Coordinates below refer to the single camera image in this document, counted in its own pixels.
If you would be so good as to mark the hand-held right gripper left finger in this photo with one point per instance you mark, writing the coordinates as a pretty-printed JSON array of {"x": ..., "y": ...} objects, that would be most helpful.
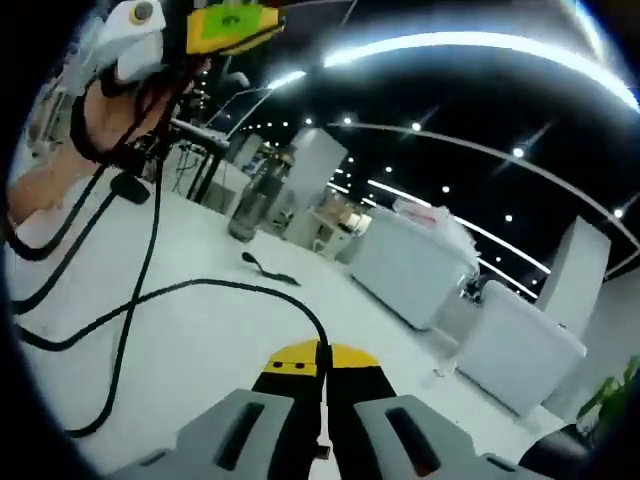
[{"x": 240, "y": 430}]

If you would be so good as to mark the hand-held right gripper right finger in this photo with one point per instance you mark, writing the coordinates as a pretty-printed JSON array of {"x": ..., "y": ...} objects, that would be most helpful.
[{"x": 400, "y": 430}]

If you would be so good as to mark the clear bottle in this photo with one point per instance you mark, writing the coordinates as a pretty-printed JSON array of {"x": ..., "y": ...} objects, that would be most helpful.
[{"x": 252, "y": 205}]

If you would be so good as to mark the person's left hand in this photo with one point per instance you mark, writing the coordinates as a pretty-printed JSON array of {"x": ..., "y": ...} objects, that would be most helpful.
[{"x": 125, "y": 117}]

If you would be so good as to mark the pile of pink white packets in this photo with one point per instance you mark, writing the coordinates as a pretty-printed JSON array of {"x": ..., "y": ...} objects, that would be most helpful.
[{"x": 440, "y": 225}]

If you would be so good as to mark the green potted plant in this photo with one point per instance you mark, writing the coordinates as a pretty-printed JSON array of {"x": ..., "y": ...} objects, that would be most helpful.
[{"x": 610, "y": 400}]

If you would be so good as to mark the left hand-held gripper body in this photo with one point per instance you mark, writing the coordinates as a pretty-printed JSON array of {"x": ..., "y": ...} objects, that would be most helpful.
[{"x": 130, "y": 47}]

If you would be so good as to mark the black-legged table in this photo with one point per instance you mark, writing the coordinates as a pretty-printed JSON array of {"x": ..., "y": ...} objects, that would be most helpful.
[{"x": 200, "y": 134}]

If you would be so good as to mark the white plastic storage box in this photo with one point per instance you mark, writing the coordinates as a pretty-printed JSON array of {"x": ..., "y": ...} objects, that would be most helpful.
[
  {"x": 405, "y": 270},
  {"x": 520, "y": 355}
]

